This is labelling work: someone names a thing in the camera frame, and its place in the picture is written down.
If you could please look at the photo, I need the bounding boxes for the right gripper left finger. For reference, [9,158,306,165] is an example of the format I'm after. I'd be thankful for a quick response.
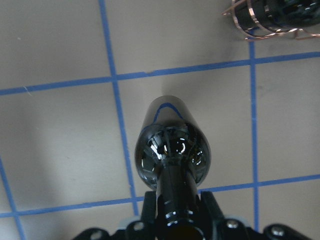
[140,191,157,223]

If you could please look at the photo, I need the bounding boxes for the copper wire bottle basket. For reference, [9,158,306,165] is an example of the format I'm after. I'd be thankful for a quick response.
[221,0,320,42]

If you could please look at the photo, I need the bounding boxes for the dark wine bottle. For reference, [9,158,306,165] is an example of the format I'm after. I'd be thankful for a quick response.
[134,95,211,240]
[235,0,320,28]

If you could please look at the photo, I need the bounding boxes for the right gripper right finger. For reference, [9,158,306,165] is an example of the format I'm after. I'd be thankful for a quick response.
[200,191,225,223]

